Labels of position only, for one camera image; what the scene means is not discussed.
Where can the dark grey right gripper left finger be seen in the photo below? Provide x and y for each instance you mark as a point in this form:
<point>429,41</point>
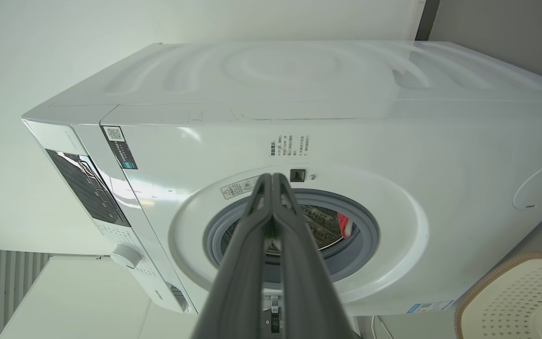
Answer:
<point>238,282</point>

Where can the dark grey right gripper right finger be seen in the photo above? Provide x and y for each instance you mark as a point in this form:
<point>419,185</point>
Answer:
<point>304,292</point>

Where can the red and white garment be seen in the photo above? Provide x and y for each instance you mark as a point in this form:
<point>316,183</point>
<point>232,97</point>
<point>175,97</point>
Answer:
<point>345,225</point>

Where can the white washing machine dial knob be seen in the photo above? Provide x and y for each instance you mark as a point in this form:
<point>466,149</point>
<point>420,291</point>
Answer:
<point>125,256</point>

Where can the black glossy control display panel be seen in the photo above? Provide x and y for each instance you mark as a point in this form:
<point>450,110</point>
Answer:
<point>87,188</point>

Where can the cream perforated laundry basket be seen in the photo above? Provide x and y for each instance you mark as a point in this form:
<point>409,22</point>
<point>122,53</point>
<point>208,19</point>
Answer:
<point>525,301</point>

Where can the white warning sticker label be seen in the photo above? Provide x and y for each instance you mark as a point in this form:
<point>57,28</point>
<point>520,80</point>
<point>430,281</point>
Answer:
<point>238,189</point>

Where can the blue and white sticker label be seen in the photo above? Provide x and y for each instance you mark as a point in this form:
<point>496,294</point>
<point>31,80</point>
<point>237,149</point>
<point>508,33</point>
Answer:
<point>428,307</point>

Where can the white cabinet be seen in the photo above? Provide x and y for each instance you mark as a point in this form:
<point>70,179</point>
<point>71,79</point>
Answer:
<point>87,301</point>

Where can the white front-load washing machine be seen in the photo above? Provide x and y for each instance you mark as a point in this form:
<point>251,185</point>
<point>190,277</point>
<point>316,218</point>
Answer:
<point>393,141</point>

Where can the QR code sticker label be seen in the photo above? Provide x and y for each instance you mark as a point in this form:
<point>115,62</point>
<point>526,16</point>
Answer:
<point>119,147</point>

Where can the grey slatted panel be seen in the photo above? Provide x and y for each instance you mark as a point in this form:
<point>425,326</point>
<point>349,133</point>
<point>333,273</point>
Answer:
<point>3,287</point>

